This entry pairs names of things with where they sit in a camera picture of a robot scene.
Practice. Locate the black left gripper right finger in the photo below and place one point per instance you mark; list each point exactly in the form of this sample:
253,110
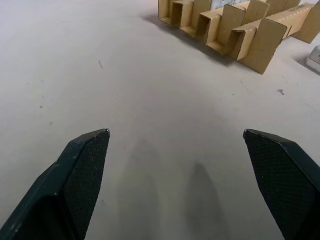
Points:
282,180

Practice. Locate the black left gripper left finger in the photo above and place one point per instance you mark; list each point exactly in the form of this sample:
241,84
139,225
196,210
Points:
75,180

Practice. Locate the open brown cardboard box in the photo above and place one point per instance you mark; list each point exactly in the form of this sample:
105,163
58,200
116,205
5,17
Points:
262,42
186,13
220,27
163,11

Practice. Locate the grey object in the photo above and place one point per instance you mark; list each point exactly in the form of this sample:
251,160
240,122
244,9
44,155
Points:
313,60

